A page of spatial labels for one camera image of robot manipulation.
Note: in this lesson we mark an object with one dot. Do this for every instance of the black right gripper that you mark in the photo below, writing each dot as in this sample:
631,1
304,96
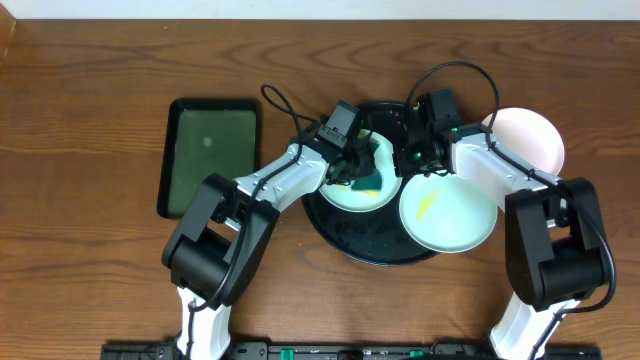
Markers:
413,156

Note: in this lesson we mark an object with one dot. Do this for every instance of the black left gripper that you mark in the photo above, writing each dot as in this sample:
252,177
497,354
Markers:
357,163

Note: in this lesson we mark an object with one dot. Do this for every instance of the green and yellow sponge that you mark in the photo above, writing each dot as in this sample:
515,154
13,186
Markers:
368,177

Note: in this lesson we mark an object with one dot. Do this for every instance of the mint green plate top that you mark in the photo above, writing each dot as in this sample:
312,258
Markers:
344,198

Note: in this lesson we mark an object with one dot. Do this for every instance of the mint green plate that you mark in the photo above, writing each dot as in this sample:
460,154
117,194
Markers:
344,198
446,214

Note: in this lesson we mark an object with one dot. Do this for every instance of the white pinkish plate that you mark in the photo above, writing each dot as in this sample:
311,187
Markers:
531,137

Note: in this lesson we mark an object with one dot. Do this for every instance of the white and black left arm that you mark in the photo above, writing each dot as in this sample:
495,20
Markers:
217,246

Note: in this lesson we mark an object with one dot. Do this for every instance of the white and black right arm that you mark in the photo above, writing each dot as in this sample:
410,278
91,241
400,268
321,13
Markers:
557,257

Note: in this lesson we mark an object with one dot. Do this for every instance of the black round tray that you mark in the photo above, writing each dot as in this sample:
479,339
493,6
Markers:
376,237

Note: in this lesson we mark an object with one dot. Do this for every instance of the black rectangular tray green liquid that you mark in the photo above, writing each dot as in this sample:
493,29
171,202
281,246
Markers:
206,136

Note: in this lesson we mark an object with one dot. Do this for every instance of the mint green plate right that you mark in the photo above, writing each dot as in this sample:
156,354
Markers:
446,214

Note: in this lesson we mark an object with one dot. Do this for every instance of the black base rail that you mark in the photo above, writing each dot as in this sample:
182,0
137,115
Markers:
263,351

